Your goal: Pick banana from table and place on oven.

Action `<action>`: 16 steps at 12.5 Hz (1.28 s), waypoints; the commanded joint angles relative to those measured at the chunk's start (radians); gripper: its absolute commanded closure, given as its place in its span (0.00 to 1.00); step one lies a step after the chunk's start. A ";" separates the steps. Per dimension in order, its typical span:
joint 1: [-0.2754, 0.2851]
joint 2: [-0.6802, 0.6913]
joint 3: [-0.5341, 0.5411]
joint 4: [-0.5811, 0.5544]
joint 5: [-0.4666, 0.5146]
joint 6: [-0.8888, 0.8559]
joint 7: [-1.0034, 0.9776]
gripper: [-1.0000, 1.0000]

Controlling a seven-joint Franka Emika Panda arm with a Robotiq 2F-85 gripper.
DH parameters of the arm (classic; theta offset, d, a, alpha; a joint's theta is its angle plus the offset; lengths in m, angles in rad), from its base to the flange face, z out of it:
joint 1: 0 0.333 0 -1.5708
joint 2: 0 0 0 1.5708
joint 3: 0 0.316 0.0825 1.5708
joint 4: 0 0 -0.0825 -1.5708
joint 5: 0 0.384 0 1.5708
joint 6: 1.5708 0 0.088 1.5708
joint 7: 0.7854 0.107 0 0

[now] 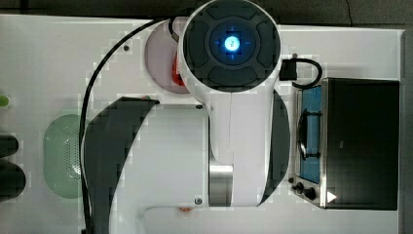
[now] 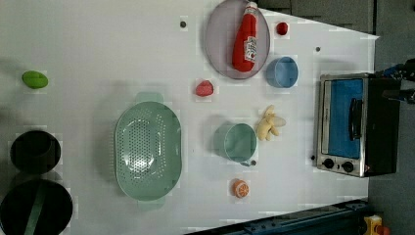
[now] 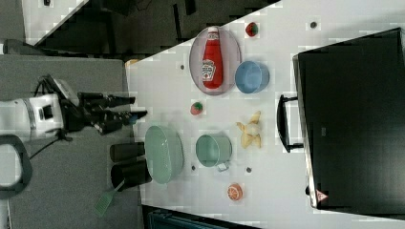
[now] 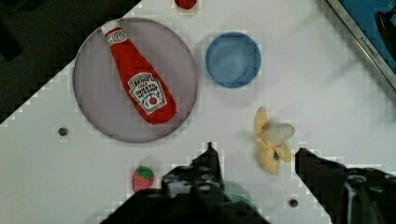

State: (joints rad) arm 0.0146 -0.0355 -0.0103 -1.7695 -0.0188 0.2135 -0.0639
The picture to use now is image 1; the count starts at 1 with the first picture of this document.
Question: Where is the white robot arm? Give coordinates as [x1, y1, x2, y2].
[83, 0, 289, 234]

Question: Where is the red ketchup bottle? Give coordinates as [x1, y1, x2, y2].
[171, 56, 185, 87]

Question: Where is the orange slice toy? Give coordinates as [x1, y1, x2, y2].
[178, 208, 193, 214]

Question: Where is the black power plug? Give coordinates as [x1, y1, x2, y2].
[280, 59, 297, 81]

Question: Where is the green perforated strainer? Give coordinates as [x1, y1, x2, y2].
[43, 114, 81, 199]

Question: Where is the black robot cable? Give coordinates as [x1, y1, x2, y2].
[78, 18, 169, 234]

